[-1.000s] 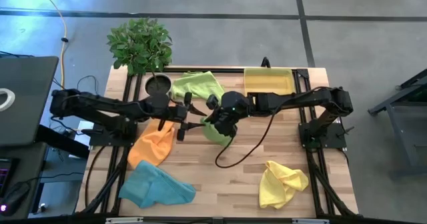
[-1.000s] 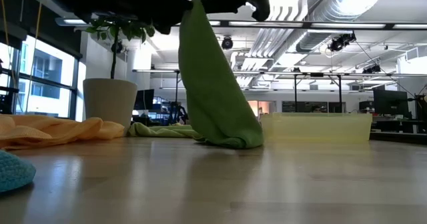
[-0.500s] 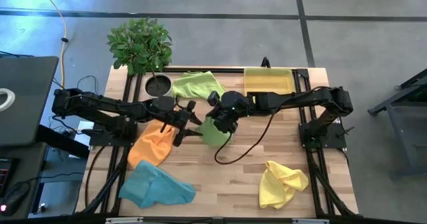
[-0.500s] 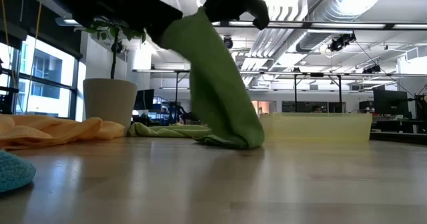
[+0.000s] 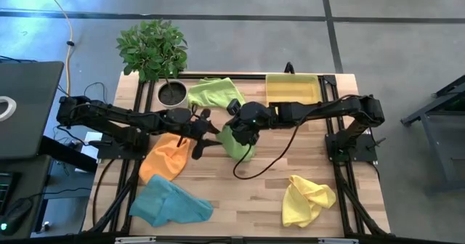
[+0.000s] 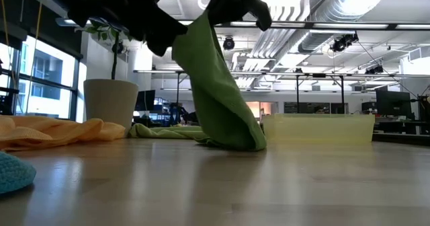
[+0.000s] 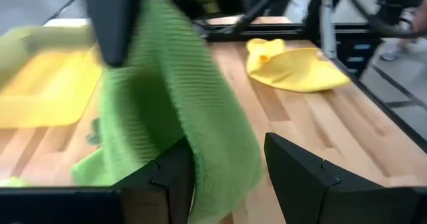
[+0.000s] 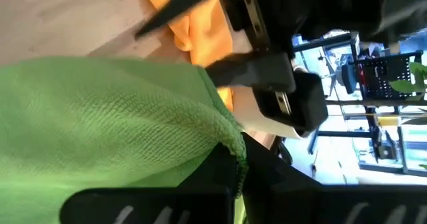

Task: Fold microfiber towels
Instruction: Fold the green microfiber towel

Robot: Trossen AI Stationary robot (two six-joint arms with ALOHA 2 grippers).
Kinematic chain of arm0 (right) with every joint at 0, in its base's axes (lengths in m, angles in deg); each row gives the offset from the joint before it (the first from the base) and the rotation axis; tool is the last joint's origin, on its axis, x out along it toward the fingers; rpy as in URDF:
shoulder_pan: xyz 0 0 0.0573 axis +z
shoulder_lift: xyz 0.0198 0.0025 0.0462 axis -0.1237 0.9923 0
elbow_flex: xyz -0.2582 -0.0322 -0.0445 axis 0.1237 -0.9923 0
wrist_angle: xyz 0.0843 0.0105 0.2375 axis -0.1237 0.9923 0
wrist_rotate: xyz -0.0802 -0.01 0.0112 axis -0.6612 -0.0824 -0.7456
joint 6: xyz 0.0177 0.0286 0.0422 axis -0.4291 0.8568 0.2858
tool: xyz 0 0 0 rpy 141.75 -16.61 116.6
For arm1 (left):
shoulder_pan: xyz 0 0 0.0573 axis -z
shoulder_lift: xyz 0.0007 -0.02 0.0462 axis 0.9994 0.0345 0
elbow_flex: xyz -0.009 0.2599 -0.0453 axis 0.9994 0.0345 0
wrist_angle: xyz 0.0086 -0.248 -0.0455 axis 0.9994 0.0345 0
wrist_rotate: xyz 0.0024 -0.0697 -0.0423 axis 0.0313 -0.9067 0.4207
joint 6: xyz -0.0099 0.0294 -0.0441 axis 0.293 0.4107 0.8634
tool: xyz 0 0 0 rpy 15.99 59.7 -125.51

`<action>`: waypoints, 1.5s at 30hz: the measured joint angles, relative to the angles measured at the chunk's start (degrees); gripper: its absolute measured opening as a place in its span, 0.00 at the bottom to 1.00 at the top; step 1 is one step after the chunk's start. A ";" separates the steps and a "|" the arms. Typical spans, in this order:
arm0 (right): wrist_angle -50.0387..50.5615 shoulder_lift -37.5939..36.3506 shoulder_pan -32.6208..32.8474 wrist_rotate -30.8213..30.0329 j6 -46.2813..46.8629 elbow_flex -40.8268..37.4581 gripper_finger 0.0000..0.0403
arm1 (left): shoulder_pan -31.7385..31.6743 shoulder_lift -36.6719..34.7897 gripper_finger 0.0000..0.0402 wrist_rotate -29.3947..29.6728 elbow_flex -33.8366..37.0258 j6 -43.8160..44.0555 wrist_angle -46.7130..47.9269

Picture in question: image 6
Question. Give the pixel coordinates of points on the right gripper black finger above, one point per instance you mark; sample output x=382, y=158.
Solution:
x=262, y=14
x=225, y=12

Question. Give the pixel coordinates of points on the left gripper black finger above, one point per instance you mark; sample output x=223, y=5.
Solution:
x=158, y=31

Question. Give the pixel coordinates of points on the orange microfiber towel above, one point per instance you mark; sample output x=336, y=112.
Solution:
x=50, y=132

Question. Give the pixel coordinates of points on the blue microfiber towel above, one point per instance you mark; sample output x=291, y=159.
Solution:
x=13, y=174

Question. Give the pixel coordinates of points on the background black robot arm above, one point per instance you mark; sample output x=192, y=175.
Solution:
x=178, y=113

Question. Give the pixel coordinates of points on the white round ceiling lamp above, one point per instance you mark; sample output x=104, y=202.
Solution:
x=201, y=2

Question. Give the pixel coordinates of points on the green leafy plant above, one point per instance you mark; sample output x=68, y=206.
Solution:
x=115, y=61

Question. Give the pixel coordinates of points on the small black computer monitor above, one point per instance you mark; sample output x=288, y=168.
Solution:
x=145, y=101

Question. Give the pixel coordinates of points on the white plant pot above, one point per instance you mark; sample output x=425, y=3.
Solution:
x=111, y=101

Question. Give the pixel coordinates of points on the large window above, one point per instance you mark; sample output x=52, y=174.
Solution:
x=50, y=68

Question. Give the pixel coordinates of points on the yellow translucent plastic bin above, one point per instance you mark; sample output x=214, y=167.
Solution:
x=319, y=128

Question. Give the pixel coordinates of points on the large black computer monitor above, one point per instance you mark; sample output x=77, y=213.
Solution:
x=393, y=105

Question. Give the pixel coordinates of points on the dark office desk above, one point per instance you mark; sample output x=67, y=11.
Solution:
x=393, y=126

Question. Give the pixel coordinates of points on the round black ceiling camera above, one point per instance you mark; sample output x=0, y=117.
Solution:
x=228, y=43

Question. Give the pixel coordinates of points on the black metal gantry frame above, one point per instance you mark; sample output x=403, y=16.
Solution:
x=178, y=91
x=297, y=95

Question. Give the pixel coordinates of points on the silver ventilation duct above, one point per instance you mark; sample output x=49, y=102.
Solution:
x=336, y=7

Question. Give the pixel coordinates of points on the black ceiling camera cluster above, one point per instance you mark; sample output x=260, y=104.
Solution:
x=341, y=43

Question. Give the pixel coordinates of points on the small black ceiling camera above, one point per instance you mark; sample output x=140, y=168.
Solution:
x=374, y=70

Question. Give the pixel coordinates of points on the black aluminium table frame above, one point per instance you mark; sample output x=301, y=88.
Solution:
x=403, y=138

